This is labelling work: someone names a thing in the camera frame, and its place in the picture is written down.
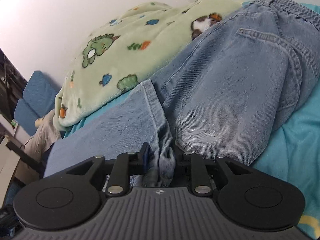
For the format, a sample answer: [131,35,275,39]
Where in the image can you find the blue denim jeans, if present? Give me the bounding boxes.
[42,0,320,188]

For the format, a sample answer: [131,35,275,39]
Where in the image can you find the beige cloth pile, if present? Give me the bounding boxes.
[24,110,61,162]

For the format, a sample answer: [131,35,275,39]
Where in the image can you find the teal smiley bed sheet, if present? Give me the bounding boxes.
[60,0,320,240]

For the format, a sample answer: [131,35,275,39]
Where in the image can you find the blue quilted cushion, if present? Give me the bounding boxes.
[14,70,60,136]

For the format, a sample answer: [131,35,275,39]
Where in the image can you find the green cartoon fleece blanket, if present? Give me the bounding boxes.
[53,0,241,131]

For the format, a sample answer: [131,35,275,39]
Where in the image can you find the dark window frame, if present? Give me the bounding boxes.
[0,50,27,123]

